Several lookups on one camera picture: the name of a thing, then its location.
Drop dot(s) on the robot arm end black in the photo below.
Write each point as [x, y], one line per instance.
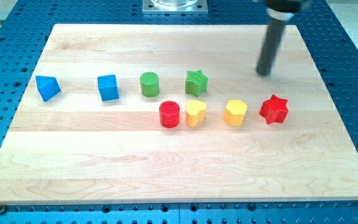
[284, 10]

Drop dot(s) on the green star block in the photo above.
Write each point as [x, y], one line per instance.
[196, 83]

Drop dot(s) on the yellow hexagon block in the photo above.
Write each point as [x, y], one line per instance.
[235, 111]

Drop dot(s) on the red star block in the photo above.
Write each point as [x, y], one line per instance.
[274, 110]

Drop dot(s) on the red cylinder block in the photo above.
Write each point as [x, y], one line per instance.
[169, 112]

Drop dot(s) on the yellow heart block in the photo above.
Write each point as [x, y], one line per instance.
[195, 112]

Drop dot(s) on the green cylinder block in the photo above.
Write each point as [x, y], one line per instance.
[149, 84]

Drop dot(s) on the wooden board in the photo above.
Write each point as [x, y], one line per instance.
[78, 149]

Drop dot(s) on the blue cube block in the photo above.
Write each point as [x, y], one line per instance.
[107, 86]

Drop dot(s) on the black pusher rod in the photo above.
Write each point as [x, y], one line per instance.
[270, 46]

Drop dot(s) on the blue triangular prism block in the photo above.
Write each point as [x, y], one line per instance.
[48, 87]

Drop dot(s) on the blue perforated table plate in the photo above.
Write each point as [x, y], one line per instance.
[27, 25]

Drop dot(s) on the left board clamp screw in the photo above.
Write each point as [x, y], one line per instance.
[3, 209]

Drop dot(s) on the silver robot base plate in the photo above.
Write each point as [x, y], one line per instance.
[174, 6]

